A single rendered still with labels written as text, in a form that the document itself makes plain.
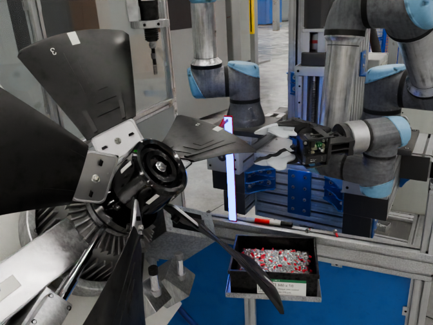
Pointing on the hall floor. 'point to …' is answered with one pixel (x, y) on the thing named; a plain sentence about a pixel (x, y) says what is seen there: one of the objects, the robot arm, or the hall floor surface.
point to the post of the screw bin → (250, 309)
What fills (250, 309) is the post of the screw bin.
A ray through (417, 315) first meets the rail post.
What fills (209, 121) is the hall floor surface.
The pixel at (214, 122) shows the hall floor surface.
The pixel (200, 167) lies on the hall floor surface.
